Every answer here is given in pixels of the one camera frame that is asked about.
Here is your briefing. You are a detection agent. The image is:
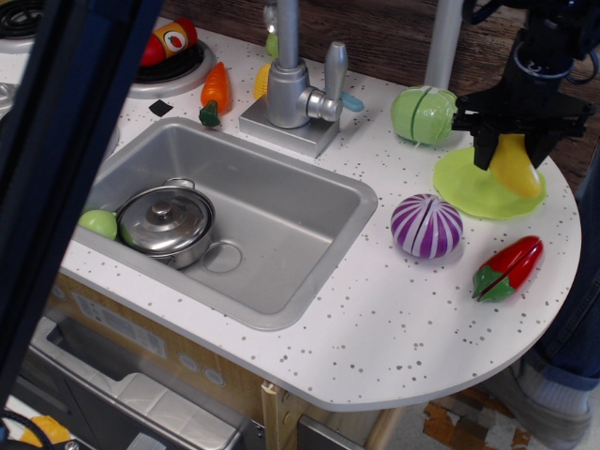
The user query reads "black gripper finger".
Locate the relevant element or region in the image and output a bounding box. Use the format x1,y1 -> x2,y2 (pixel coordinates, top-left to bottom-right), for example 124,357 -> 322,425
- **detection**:
525,130 -> 563,168
473,128 -> 500,171

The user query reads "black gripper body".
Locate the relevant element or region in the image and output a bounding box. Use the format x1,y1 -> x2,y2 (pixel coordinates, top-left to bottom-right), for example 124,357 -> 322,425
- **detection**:
452,28 -> 596,137

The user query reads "yellow toy banana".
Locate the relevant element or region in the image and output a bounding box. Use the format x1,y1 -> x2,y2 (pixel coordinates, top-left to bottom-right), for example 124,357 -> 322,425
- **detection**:
489,134 -> 542,199

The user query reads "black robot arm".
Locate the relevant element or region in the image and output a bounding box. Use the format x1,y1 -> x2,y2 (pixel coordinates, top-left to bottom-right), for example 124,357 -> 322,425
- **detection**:
1,1 -> 581,412

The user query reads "light green plate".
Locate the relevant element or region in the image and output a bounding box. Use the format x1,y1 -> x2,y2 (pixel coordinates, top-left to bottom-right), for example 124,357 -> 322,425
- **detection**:
433,146 -> 547,219

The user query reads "green toy cabbage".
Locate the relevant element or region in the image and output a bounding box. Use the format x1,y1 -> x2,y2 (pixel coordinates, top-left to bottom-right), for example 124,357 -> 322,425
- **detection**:
391,85 -> 458,145

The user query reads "purple striped toy onion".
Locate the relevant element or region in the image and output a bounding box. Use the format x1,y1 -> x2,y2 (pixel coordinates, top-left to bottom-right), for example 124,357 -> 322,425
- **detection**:
390,194 -> 463,260

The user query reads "grey support pole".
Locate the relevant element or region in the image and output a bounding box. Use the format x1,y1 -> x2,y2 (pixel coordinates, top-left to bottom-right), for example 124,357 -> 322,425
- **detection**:
424,0 -> 463,89

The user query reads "red toy chili pepper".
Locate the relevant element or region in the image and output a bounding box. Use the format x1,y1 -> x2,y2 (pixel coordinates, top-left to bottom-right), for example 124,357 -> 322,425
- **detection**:
472,235 -> 544,303

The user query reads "light blue toy utensil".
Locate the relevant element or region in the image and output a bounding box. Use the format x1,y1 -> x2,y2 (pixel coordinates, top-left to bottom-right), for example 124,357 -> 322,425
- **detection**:
340,91 -> 365,113

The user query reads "silver toy faucet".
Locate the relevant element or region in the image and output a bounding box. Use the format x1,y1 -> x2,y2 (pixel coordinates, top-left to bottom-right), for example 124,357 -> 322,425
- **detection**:
239,1 -> 348,158

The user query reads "person's jeans leg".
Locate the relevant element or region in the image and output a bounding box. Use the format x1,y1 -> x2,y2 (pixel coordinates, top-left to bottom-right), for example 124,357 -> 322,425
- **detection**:
533,151 -> 599,391

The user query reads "grey sink basin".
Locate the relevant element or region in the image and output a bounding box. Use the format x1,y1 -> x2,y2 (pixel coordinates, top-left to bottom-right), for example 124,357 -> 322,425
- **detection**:
73,118 -> 377,330

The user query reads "toy corn cob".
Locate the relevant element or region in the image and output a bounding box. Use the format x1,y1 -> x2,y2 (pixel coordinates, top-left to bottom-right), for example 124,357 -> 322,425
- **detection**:
253,64 -> 271,99

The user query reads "green toy behind faucet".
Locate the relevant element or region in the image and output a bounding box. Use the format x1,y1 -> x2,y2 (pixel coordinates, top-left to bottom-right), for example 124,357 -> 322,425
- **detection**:
265,33 -> 279,59

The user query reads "grey shoe with sock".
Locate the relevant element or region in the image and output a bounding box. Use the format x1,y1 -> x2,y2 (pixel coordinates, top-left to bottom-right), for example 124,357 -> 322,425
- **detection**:
481,361 -> 593,449

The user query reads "orange toy carrot with leaves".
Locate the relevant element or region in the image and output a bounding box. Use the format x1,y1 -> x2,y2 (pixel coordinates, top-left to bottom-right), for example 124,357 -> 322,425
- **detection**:
199,62 -> 231,128

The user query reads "black coil stove burner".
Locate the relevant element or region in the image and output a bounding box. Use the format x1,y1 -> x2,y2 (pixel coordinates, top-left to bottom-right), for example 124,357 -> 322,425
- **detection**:
127,41 -> 216,99

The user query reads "steel pot with lid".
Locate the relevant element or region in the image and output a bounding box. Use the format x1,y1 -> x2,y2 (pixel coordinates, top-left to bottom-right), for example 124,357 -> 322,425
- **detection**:
116,178 -> 216,270

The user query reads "red toy ketchup bottle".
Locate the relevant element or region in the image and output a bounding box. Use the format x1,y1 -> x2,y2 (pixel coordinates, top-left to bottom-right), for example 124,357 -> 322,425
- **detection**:
140,18 -> 198,68

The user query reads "green toy apple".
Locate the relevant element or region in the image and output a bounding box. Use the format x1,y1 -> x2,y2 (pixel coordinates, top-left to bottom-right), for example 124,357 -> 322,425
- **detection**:
78,210 -> 118,240

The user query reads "black coil back burner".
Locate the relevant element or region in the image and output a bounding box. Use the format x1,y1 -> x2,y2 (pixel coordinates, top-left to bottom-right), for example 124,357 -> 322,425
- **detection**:
1,0 -> 46,54

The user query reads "yellow object bottom left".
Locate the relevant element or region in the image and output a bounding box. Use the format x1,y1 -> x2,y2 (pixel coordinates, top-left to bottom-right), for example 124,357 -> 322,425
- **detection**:
19,415 -> 71,448

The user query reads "silver oven door handle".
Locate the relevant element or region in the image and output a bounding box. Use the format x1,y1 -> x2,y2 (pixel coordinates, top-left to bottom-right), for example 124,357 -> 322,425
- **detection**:
20,318 -> 243,449

